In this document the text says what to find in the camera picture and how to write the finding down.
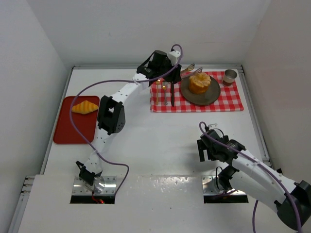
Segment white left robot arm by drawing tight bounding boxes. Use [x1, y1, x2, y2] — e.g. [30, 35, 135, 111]
[76, 49, 183, 193]

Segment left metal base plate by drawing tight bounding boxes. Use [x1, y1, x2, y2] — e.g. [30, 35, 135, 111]
[71, 176, 117, 198]

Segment black knife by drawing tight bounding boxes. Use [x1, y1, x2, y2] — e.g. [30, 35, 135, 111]
[170, 82, 175, 107]

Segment round sugar-topped bread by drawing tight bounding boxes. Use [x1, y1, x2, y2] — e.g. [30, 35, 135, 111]
[189, 73, 211, 95]

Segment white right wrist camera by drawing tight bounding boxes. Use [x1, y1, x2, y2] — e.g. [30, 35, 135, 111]
[208, 123, 218, 129]

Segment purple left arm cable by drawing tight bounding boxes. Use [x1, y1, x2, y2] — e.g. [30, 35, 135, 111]
[70, 44, 183, 196]

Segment metal cup brown base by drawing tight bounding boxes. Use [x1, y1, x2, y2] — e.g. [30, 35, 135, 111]
[222, 69, 237, 86]

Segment metal base plate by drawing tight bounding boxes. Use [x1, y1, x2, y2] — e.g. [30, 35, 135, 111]
[202, 175, 247, 198]
[71, 176, 117, 198]

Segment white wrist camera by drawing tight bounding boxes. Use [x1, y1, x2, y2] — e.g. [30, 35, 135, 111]
[208, 123, 218, 129]
[167, 50, 181, 66]

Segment golden croissant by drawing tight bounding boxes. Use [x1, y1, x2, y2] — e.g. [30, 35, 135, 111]
[71, 100, 99, 115]

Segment red plastic tray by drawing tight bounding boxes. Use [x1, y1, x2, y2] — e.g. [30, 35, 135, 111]
[53, 96, 98, 144]

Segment dark round plate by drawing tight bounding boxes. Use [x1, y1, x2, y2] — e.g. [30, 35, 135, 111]
[180, 76, 221, 106]

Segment gold fork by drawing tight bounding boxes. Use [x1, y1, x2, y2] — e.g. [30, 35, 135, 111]
[155, 80, 160, 105]

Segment iridescent gold spoon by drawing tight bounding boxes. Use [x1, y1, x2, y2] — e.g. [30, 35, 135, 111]
[162, 82, 168, 105]

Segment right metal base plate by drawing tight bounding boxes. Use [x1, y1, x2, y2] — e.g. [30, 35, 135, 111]
[202, 175, 247, 198]

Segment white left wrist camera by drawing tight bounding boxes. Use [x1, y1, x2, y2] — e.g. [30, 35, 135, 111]
[167, 50, 181, 66]

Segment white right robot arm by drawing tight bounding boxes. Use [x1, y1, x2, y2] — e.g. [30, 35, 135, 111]
[197, 130, 311, 233]

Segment red white checkered cloth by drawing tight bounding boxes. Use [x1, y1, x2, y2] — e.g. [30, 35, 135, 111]
[150, 71, 244, 113]

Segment silver metal tongs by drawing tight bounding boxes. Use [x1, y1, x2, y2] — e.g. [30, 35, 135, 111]
[180, 64, 203, 79]

